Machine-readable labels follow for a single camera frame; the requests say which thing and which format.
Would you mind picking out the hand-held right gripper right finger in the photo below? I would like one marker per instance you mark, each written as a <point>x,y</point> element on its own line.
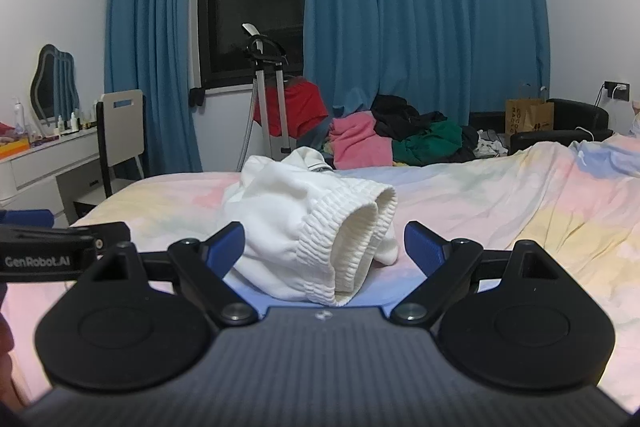
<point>422,248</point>

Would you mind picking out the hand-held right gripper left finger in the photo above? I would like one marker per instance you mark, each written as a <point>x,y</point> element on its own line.
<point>227,246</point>

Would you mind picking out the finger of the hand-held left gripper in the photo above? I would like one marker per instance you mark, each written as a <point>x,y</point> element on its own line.
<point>25,218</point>

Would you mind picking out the white ribbed sock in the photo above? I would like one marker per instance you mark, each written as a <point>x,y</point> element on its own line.
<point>295,212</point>

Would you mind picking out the white dressing table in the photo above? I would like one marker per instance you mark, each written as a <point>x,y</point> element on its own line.
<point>40,167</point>

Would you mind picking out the yellow flat box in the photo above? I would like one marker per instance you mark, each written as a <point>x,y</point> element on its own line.
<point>14,150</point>

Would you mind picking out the white pump bottle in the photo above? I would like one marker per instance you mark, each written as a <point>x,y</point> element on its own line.
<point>19,117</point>

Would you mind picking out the green cloth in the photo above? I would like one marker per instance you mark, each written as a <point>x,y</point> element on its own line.
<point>430,142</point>

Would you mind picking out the small cosmetic bottle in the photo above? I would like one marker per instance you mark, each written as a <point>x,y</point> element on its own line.
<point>75,122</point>

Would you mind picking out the pastel bed blanket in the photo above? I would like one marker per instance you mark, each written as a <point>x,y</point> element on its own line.
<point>525,207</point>

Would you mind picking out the pink cloth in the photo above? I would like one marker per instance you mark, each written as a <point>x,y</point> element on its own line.
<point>357,142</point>

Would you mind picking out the black and white patterned cloth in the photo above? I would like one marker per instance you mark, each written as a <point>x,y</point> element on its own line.
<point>492,144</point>

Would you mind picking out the black and white chair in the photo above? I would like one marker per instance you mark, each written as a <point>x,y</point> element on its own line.
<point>122,127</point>

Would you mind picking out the wavy-edged table mirror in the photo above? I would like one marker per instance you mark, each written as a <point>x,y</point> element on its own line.
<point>52,82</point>

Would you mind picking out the red cloth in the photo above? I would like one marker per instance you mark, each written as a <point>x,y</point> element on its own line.
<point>300,107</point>

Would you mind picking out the brown paper bag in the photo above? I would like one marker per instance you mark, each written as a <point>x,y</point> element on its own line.
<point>529,114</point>

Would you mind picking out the black armchair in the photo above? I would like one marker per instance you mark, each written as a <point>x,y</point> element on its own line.
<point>575,117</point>

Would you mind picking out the blue curtain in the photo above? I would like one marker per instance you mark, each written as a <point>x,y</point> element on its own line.
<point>150,32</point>
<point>425,7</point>

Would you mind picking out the wall socket with charger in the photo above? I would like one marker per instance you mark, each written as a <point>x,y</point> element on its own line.
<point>617,91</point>

